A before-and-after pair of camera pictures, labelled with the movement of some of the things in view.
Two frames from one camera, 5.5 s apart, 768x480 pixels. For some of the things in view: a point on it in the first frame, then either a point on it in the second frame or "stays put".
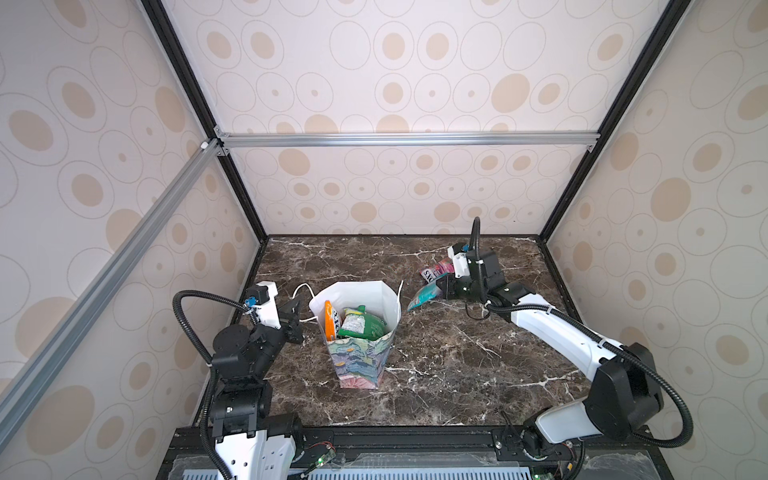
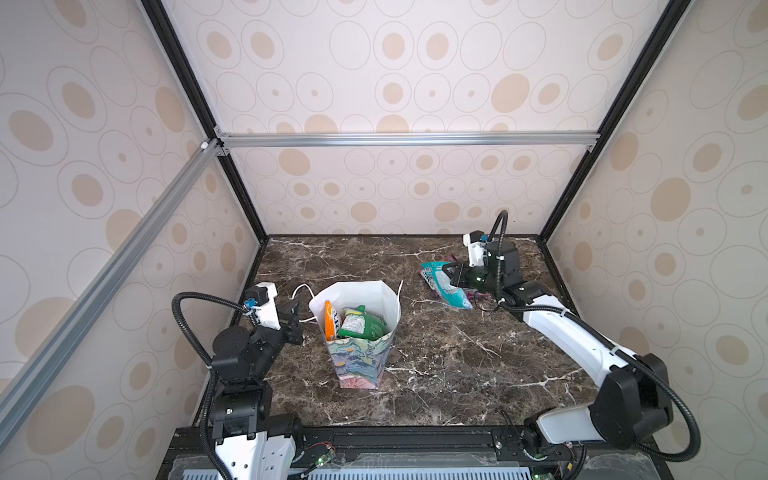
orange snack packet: x=329 y=326 stays put
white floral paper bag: x=360 y=320 stays put
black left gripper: x=291 y=314 stays put
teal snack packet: x=425 y=294 -> x=448 y=294
